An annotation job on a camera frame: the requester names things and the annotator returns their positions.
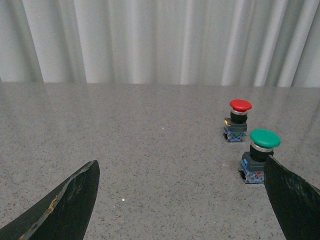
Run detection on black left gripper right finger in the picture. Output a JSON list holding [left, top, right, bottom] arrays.
[[264, 155, 320, 240]]

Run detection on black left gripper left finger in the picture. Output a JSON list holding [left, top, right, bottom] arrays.
[[0, 160, 100, 240]]

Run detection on green mushroom push button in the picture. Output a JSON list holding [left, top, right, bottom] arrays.
[[239, 128, 281, 184]]

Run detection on red mushroom push button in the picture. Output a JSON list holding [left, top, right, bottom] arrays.
[[223, 99, 252, 143]]

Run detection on white pleated curtain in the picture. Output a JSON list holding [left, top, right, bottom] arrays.
[[0, 0, 320, 87]]

